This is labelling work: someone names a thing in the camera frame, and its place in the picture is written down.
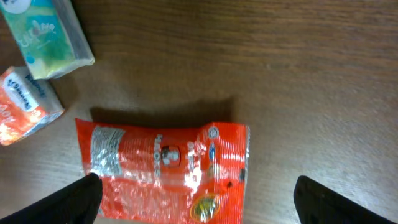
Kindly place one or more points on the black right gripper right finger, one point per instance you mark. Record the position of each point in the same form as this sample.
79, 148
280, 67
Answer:
317, 204

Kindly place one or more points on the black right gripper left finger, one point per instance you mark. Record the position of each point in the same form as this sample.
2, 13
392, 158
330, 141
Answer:
77, 203

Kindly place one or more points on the orange small box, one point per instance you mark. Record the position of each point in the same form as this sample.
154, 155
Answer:
27, 104

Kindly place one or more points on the red snack bag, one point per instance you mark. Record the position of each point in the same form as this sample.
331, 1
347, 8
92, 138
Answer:
152, 175

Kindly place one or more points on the green small box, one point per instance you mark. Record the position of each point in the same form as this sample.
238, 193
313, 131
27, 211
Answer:
49, 36

